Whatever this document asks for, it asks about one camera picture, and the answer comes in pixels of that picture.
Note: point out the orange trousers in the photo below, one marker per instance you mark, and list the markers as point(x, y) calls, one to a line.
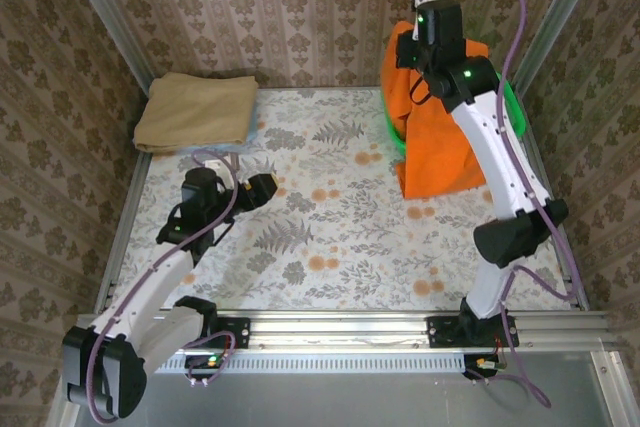
point(440, 147)

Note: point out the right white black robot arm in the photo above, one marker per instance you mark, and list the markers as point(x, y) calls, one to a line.
point(500, 162)

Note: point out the folded tan towel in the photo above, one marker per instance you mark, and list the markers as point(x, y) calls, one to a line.
point(195, 112)

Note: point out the floral patterned table mat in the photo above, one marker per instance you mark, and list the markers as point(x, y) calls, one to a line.
point(350, 247)

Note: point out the green plastic basket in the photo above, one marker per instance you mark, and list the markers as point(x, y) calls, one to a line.
point(515, 112)

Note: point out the black connector box with LED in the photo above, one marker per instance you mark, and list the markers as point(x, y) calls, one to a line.
point(480, 369)
point(202, 362)

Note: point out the grey steel sheet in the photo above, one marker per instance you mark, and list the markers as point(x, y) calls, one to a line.
point(325, 402)

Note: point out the aluminium frame post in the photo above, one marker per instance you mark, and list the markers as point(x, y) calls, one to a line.
point(560, 17)
point(107, 17)

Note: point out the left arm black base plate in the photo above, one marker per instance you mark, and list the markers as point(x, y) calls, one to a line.
point(235, 332)

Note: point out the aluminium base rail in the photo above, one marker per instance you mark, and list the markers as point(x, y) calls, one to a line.
point(340, 329)

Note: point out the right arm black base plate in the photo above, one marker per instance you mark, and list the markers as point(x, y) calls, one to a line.
point(442, 332)

